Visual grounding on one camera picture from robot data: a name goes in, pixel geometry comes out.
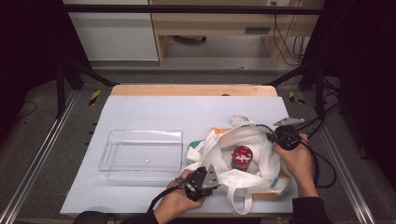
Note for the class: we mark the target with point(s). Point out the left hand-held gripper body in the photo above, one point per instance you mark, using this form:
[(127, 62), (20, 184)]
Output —
[(211, 180)]

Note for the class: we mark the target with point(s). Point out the pale blue table mat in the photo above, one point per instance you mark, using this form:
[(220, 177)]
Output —
[(186, 118)]

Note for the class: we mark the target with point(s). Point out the aluminium rail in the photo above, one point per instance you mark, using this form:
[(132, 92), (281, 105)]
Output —
[(37, 158), (358, 199)]

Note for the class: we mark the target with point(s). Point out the white tote bag coloured patches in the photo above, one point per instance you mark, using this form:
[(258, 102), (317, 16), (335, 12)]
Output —
[(264, 161)]

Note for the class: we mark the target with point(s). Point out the person's right hand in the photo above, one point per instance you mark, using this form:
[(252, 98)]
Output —
[(300, 168)]

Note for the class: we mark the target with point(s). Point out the black curtain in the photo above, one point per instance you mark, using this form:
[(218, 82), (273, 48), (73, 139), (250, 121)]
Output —
[(28, 46), (367, 62)]

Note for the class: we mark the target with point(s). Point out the yellow black tape strip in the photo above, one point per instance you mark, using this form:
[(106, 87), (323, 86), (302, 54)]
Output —
[(95, 97), (292, 98)]

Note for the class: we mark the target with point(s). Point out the red can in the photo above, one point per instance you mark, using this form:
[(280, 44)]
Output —
[(242, 155)]

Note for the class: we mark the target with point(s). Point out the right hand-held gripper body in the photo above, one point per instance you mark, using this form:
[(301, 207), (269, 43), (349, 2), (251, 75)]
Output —
[(288, 138)]

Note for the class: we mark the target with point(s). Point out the black horizontal frame bar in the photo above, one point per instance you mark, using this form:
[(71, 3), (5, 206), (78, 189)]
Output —
[(186, 9)]

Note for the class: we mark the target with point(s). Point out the black metal frame stand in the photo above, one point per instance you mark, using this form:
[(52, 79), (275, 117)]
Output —
[(60, 93), (320, 93)]

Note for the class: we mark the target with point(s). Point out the person's left hand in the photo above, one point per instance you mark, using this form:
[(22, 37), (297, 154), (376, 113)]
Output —
[(174, 205)]

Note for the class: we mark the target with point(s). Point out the light wooden desk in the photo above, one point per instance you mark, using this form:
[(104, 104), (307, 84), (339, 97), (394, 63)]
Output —
[(211, 23)]

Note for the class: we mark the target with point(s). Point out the white cabinet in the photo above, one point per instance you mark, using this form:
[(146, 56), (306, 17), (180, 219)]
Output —
[(115, 37)]

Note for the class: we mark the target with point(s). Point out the clear plastic tray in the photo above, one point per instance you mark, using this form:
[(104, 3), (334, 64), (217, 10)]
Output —
[(143, 155)]

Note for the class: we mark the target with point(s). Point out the black chair base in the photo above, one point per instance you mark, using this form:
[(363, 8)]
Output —
[(190, 39)]

